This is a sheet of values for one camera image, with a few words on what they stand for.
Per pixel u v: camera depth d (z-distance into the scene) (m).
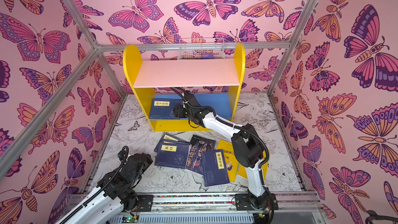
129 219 0.72
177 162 0.83
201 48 0.93
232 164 0.85
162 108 0.92
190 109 0.69
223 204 0.74
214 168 0.82
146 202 0.73
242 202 0.73
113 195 0.53
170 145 0.89
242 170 0.84
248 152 0.51
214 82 0.69
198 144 0.90
